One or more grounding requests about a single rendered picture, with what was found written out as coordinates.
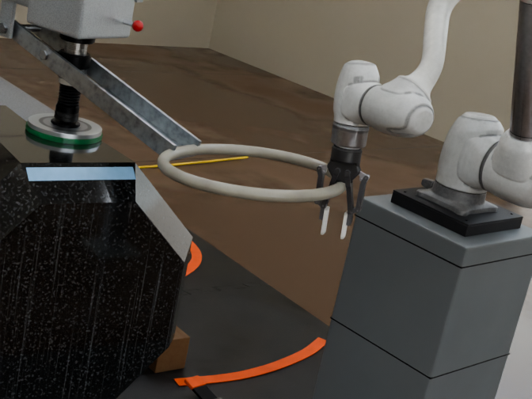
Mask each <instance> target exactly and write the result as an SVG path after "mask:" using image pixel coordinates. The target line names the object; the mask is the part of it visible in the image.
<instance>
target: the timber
mask: <svg viewBox="0 0 532 399"><path fill-rule="evenodd" d="M189 341H190V336H188V335H187V334H186V333H185V332H184V331H182V330H181V329H180V328H179V327H177V326H176V331H175V335H174V338H173V340H172V342H171V344H170V346H169V347H168V348H167V349H166V350H165V351H164V352H163V353H162V354H161V355H160V356H159V357H158V358H157V359H156V360H155V361H154V362H153V363H152V364H151V365H150V366H149V368H150V369H151V370H152V371H153V372H154V373H159V372H164V371H172V370H177V369H181V368H184V365H185V361H186V357H187V353H188V345H189Z"/></svg>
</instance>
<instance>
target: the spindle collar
mask: <svg viewBox="0 0 532 399"><path fill-rule="evenodd" d="M87 49H88V44H76V43H71V42H68V41H65V47H64V49H61V50H59V51H56V52H57V53H59V54H60V55H61V56H62V57H63V58H64V59H66V60H67V61H69V62H70V63H71V64H73V65H74V66H75V67H77V68H78V69H79V70H80V71H81V72H83V73H84V74H86V75H87V70H88V69H89V68H90V63H91V57H92V56H91V55H90V53H88V52H87Z"/></svg>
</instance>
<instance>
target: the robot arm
mask: <svg viewBox="0 0 532 399"><path fill-rule="evenodd" d="M459 1H460V0H429V3H428V4H427V9H426V13H425V19H424V41H423V52H422V59H421V61H420V65H419V66H418V67H417V68H416V69H415V70H414V71H413V72H412V73H411V74H410V75H407V76H404V75H399V76H398V77H397V78H395V79H394V80H392V81H390V82H387V83H386V84H383V85H381V84H380V77H379V73H378V69H377V67H376V65H375V64H373V63H369V62H367V61H363V60H352V61H349V62H347V63H345V64H344V66H343V68H342V70H341V72H340V75H339V78H338V81H337V84H336V90H335V94H334V100H333V112H334V119H333V123H332V136H331V142H332V143H334V144H333V145H332V153H331V158H330V161H329V163H328V164H327V165H319V166H318V167H317V175H318V177H317V187H316V188H323V184H324V179H325V173H326V172H327V169H328V170H329V172H330V174H331V176H332V179H331V181H330V183H329V186H330V185H333V184H335V183H336V182H343V183H345V186H346V191H347V204H348V210H347V211H346V212H345V213H344V221H343V225H342V231H341V235H340V239H344V238H345V236H346V231H347V226H350V225H351V224H352V218H353V214H354V213H359V212H360V211H361V210H362V206H363V198H364V193H365V189H366V184H367V182H368V180H369V178H370V175H369V174H365V173H363V172H362V171H361V168H360V161H361V156H362V151H363V150H362V149H361V148H364V147H365V146H366V144H367V136H368V131H369V126H370V127H373V129H375V130H377V131H380V132H382V133H385V134H387V135H393V136H397V137H401V138H415V137H418V136H421V135H423V134H424V133H426V132H427V131H428V130H429V129H430V127H431V126H432V124H433V121H434V110H433V107H432V105H431V98H430V93H431V91H432V89H433V87H434V85H435V83H436V82H437V80H438V78H439V76H440V74H441V72H442V69H443V64H444V59H445V54H446V46H447V33H448V25H449V20H450V14H451V12H452V9H453V8H454V7H455V6H456V4H457V3H458V2H459ZM358 175H359V180H360V181H361V183H360V185H359V193H358V197H357V202H356V206H355V207H354V196H353V180H354V179H355V178H356V177H357V176H358ZM421 184H422V186H424V187H425V188H426V189H418V190H416V195H417V196H419V197H422V198H424V199H426V200H429V201H431V202H433V203H436V204H438V205H439V206H441V207H445V208H446V209H448V210H450V211H453V212H454V213H455V214H457V215H460V216H467V215H473V214H479V213H485V212H496V211H497V208H498V207H497V206H496V205H494V204H492V203H490V202H488V201H486V200H485V197H486V193H487V191H488V192H491V193H492V194H493V195H494V196H497V197H499V198H501V199H502V200H506V201H507V202H509V203H513V204H515V205H517V206H520V207H525V208H529V209H532V0H519V20H518V31H517V40H516V51H515V70H514V81H513V90H512V101H511V120H510V128H509V129H508V130H506V131H505V132H504V128H503V126H502V124H501V122H500V121H499V120H498V119H497V118H496V117H494V116H492V115H489V114H485V113H480V112H465V113H464V114H462V115H461V116H459V117H458V118H457V119H456V120H455V122H454V123H453V125H452V126H451V128H450V130H449V131H448V133H447V135H446V138H445V141H444V144H443V148H442V151H441V154H440V157H439V164H438V168H437V173H436V177H435V180H432V179H429V178H424V179H423V180H422V182H421ZM328 202H329V199H324V200H319V201H314V203H315V204H317V205H319V206H320V208H321V210H320V215H319V219H320V220H322V226H321V235H323V234H324V233H325V232H326V227H327V222H328V217H329V208H330V206H327V205H328Z"/></svg>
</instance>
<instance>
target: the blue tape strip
mask: <svg viewBox="0 0 532 399"><path fill-rule="evenodd" d="M26 170H27V174H28V181H86V180H136V178H135V172H134V169H133V167H35V168H26Z"/></svg>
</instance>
